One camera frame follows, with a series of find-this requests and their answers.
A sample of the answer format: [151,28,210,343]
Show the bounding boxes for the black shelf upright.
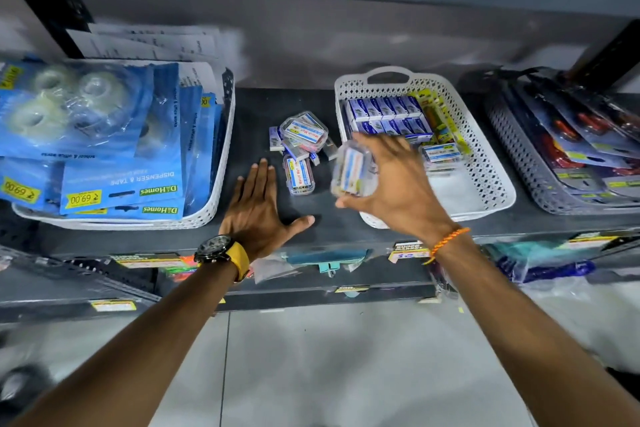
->
[569,18,640,93]
[7,0,94,60]

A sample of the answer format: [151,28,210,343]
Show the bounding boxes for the white perforated plastic basket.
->
[333,66,517,230]

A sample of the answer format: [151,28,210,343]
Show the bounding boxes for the teal plastic item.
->
[284,248,369,276]

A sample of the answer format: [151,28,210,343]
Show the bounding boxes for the orange thread bracelet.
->
[422,227,471,266]

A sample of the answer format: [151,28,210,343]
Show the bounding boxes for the person's left hand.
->
[219,158,316,263]

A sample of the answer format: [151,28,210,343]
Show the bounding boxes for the stack of blue tape packets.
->
[0,59,223,221]

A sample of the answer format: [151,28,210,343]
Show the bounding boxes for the black watch with yellow strap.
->
[193,235,250,283]

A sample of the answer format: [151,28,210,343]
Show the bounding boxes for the clear plastic bag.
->
[251,256,302,285]

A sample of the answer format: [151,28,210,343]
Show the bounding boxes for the stack of red tool packs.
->
[502,66,640,207]

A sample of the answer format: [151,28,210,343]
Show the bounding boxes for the row of small blue boxes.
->
[344,95,435,143]

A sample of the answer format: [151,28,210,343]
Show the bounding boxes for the clear plastic box with label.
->
[283,153,316,196]
[279,111,329,152]
[330,140,379,198]
[421,143,464,165]

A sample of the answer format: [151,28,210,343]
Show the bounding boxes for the dark metal shelf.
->
[0,85,640,325]

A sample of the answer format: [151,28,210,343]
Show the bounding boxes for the person's left forearm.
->
[10,262,242,427]

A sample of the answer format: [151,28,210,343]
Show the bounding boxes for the white paper sheets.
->
[66,23,224,103]

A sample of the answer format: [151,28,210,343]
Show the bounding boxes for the blue plastic packet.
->
[497,261,597,285]

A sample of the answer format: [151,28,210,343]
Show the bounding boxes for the white basket holding blue packets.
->
[11,67,236,232]

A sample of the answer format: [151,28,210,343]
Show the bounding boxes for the grey perforated plastic basket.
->
[482,75,640,216]

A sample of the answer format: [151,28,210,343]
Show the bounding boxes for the person's right hand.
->
[335,131,459,248]

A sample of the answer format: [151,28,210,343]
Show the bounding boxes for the yellow green stationery packet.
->
[409,88,474,157]

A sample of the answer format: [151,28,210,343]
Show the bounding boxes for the person's right forearm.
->
[429,231,640,427]

